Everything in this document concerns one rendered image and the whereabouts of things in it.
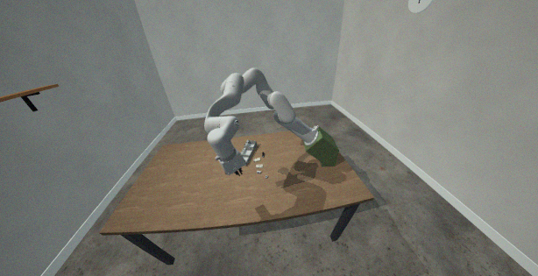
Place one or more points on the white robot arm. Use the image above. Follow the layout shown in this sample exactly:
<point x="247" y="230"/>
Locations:
<point x="222" y="129"/>

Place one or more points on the grey open-top bin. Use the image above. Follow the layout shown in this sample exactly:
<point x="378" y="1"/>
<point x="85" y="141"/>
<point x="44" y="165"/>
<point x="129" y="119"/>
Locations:
<point x="248" y="150"/>

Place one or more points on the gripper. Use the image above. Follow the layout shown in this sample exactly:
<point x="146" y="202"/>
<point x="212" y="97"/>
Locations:
<point x="233" y="165"/>

